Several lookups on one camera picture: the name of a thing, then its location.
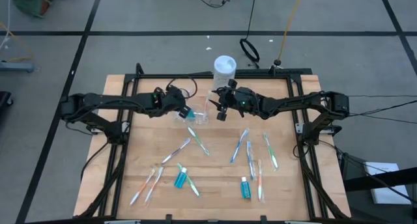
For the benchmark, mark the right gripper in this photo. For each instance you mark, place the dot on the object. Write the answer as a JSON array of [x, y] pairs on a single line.
[[241, 102]]

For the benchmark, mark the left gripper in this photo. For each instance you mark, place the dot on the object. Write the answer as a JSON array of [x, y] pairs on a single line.
[[172, 100]]

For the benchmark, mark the teal mouthwash bottle white cap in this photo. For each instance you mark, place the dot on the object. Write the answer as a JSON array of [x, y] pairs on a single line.
[[180, 181], [192, 114], [246, 189]]

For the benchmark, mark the green toothbrush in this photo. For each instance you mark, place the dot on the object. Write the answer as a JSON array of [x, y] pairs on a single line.
[[192, 185], [198, 141], [271, 151]]

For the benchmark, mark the purple toothbrush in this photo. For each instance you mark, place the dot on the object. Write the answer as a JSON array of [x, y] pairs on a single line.
[[176, 151]]

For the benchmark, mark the orange toothbrush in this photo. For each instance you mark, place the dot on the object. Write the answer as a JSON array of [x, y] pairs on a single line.
[[142, 186], [260, 181]]

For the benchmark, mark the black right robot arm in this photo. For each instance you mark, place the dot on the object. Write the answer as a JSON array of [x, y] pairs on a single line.
[[293, 103]]

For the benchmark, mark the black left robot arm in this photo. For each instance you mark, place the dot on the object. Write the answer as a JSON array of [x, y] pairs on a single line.
[[104, 100]]

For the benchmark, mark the white wipes canister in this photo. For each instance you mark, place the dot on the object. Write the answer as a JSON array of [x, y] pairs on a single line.
[[224, 67]]

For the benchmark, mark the grey metal base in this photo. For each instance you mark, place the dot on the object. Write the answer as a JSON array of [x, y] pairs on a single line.
[[16, 67]]

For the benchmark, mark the black floor object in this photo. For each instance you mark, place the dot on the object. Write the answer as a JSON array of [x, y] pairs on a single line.
[[5, 98]]

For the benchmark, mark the green and orange bundle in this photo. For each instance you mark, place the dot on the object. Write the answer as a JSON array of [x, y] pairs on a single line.
[[31, 2]]

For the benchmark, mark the black bar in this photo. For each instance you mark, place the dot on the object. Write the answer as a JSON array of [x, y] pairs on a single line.
[[391, 178]]

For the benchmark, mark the white paper sheet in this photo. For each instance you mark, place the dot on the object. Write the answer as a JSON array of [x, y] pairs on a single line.
[[387, 194]]

